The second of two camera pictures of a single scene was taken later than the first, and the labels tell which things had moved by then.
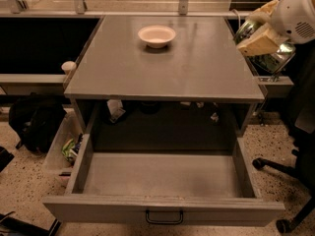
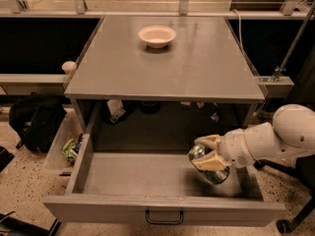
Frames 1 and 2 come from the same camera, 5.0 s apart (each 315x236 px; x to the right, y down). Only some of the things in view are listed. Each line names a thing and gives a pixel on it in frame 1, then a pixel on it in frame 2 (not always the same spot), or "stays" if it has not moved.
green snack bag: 68,150 stays
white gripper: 292,16 to 233,147
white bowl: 157,36 stays
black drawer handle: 164,222 stays
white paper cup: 68,66 stays
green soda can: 273,62 to 214,176
